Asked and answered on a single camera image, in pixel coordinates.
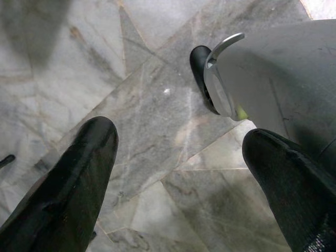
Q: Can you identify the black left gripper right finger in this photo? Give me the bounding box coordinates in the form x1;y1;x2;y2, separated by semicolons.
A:
241;128;336;252

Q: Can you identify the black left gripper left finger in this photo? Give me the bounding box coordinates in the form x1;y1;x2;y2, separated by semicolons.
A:
0;117;119;252

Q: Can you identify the black table leg cap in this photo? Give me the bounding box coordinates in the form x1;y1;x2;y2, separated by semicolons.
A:
0;154;16;169

